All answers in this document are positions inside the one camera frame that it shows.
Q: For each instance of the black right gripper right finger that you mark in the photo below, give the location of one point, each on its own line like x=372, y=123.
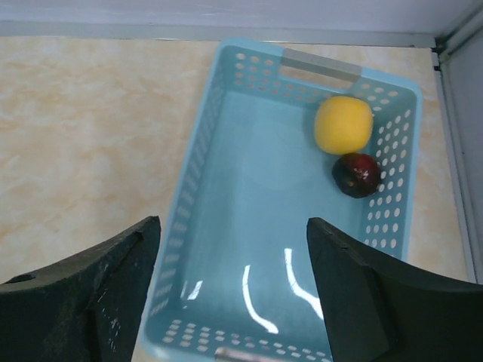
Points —
x=379, y=308

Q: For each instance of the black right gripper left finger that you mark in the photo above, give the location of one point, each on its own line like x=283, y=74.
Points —
x=86, y=307

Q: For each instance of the yellow toy lemon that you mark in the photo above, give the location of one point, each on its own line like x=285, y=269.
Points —
x=343, y=125

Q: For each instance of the small dark toy fruit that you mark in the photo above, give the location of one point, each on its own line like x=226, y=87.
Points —
x=357, y=175

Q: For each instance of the blue plastic basket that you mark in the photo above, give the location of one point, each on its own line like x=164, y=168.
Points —
x=233, y=270

